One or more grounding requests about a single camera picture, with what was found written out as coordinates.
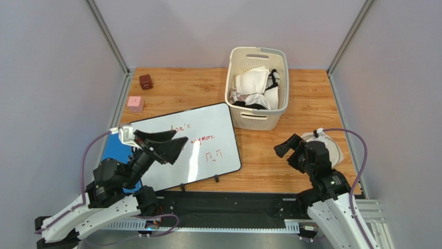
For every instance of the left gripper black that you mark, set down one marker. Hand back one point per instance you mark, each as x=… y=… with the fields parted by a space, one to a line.
x=169 y=150

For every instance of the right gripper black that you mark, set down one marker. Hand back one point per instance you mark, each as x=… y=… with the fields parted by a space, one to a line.
x=295 y=151

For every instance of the white mesh laundry bag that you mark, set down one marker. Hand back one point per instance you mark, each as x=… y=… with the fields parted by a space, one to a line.
x=335 y=152

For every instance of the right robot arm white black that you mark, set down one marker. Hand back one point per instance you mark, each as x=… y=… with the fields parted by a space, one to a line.
x=330 y=202

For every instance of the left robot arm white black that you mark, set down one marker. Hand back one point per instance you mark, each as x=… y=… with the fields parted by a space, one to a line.
x=113 y=195

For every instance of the cream plastic laundry basket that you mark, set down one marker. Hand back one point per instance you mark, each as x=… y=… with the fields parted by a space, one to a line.
x=243 y=59

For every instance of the black and white bra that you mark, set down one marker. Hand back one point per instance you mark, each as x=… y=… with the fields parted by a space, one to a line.
x=271 y=92

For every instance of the whiteboard with red writing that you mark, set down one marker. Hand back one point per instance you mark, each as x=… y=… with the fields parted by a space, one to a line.
x=211 y=149

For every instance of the pink cube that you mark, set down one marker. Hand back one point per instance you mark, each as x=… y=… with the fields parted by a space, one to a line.
x=135 y=104

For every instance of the blue folder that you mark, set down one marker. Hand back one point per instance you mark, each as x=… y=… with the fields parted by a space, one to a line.
x=114 y=152

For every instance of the white garment in basket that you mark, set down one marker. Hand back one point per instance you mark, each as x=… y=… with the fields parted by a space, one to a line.
x=253 y=101

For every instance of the brown cube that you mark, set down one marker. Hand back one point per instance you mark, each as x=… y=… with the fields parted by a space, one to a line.
x=146 y=82

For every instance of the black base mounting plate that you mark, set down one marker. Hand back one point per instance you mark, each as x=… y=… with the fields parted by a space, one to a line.
x=236 y=210

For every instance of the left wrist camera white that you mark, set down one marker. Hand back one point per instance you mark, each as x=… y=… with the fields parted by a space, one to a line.
x=126 y=135

